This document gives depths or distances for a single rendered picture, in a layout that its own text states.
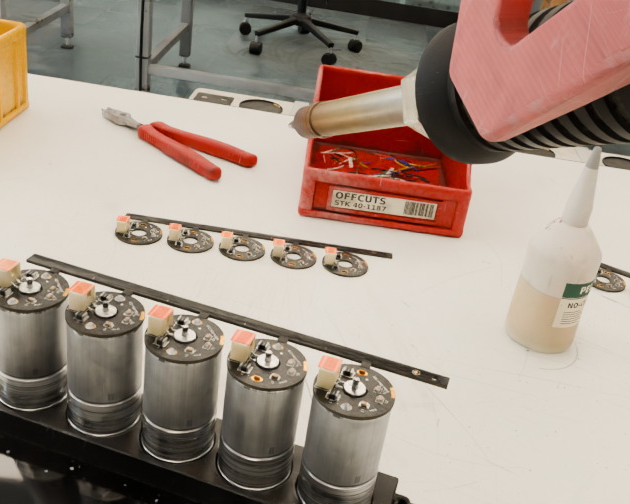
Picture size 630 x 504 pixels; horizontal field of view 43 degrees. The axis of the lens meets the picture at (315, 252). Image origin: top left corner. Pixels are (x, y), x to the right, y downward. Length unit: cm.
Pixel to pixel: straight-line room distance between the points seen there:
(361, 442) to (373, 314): 16
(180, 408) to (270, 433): 3
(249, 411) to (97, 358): 5
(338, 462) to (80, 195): 28
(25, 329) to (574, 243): 24
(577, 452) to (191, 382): 17
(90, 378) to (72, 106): 37
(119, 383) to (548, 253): 20
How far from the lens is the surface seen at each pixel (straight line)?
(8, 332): 28
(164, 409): 26
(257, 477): 27
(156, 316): 26
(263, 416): 25
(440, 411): 35
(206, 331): 26
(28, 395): 29
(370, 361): 26
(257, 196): 50
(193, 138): 55
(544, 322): 39
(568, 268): 38
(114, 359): 27
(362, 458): 25
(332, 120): 18
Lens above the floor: 96
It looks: 29 degrees down
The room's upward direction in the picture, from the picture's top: 9 degrees clockwise
